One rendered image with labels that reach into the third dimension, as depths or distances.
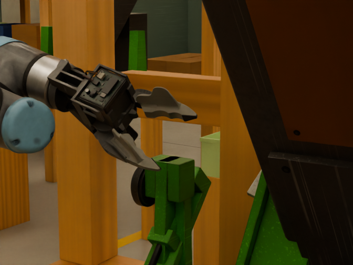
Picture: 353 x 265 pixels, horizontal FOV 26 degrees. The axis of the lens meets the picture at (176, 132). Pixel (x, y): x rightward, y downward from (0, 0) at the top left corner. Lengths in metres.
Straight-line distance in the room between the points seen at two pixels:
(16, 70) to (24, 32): 5.76
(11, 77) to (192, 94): 0.42
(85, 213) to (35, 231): 3.09
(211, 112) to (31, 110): 0.51
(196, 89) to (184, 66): 8.37
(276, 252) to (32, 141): 0.36
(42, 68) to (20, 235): 3.48
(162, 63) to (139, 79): 8.51
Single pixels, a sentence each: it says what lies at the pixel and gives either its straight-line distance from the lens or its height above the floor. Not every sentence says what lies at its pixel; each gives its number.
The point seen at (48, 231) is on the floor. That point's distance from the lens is 4.65.
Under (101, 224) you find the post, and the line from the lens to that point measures 1.60.
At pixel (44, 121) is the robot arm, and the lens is 1.05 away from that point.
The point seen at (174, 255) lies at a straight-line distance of 1.28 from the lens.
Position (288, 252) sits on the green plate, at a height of 1.14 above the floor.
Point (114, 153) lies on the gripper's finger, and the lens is 1.10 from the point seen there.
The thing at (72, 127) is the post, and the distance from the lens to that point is 1.55.
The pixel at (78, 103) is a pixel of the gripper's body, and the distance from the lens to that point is 1.08.
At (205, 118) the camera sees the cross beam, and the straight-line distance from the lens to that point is 1.47.
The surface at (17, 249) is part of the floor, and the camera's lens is 4.38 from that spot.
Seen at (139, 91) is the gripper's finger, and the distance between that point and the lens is 1.14.
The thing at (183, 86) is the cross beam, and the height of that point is 1.26.
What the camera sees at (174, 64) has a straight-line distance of 9.92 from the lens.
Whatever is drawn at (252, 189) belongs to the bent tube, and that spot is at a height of 1.19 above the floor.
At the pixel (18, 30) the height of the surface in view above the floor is 1.03.
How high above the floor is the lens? 1.46
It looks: 11 degrees down
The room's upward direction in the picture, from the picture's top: straight up
